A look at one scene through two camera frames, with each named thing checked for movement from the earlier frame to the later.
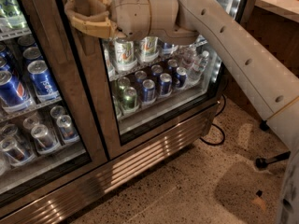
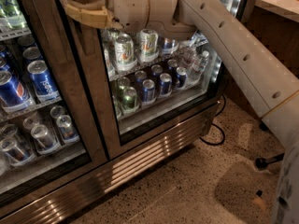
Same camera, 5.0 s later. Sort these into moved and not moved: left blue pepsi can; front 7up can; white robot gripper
Moved: white robot gripper
Not moved: left blue pepsi can; front 7up can
